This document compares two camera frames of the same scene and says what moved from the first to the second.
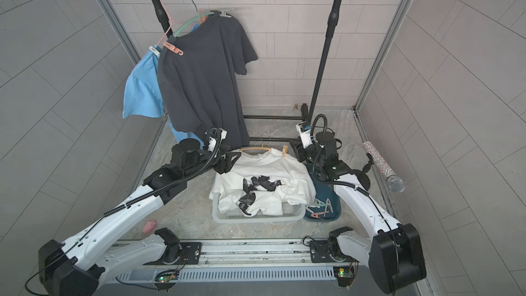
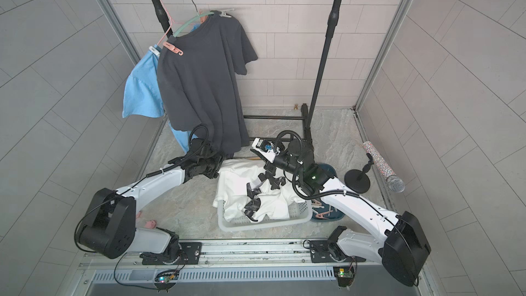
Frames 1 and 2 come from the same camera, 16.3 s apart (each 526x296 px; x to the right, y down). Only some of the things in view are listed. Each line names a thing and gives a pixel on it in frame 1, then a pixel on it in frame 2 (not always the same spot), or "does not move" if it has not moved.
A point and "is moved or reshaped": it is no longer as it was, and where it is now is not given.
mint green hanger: [198, 16] does not move
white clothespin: [154, 51] does not move
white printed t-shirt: [262, 179] is moved or reshaped
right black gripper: [300, 152] to [271, 167]
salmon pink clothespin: [173, 48] does not move
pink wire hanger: [171, 16] does not move
